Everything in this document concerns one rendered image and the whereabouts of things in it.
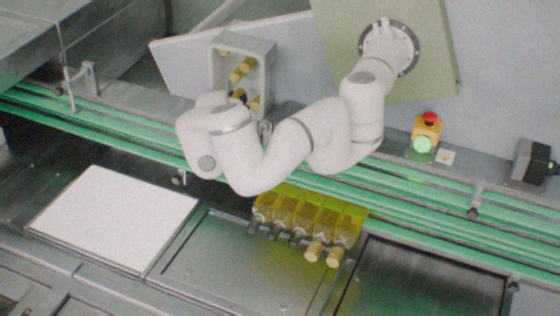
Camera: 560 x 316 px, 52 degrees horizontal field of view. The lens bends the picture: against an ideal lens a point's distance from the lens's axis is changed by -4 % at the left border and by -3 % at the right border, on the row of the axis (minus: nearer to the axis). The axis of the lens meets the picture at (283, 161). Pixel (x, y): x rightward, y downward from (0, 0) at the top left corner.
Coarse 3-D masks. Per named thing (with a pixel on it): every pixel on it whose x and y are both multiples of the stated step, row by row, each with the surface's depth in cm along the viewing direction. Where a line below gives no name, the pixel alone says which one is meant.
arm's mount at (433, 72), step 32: (320, 0) 144; (352, 0) 141; (384, 0) 138; (416, 0) 136; (320, 32) 149; (352, 32) 146; (416, 32) 140; (448, 32) 141; (352, 64) 151; (416, 64) 144; (448, 64) 141; (416, 96) 149; (448, 96) 146
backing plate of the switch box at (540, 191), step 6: (510, 162) 156; (510, 168) 154; (504, 174) 152; (510, 174) 152; (504, 180) 150; (510, 180) 150; (516, 180) 150; (546, 180) 150; (510, 186) 148; (516, 186) 148; (522, 186) 148; (528, 186) 148; (534, 186) 149; (540, 186) 149; (528, 192) 147; (534, 192) 147; (540, 192) 147
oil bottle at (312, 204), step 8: (312, 192) 164; (304, 200) 161; (312, 200) 161; (320, 200) 161; (304, 208) 159; (312, 208) 159; (320, 208) 160; (296, 216) 156; (304, 216) 156; (312, 216) 156; (296, 224) 155; (304, 224) 155; (312, 224) 156; (304, 232) 155
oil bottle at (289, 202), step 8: (288, 192) 163; (296, 192) 163; (304, 192) 164; (280, 200) 161; (288, 200) 161; (296, 200) 161; (280, 208) 158; (288, 208) 158; (296, 208) 159; (272, 216) 158; (280, 216) 157; (288, 216) 156; (272, 224) 159; (288, 224) 157
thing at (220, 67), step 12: (216, 48) 167; (228, 48) 161; (216, 60) 169; (228, 60) 173; (240, 60) 171; (216, 72) 171; (228, 72) 176; (252, 72) 172; (264, 72) 162; (216, 84) 174; (228, 84) 179; (240, 84) 177; (252, 84) 175; (264, 84) 165; (252, 96) 178; (264, 96) 167; (264, 108) 170
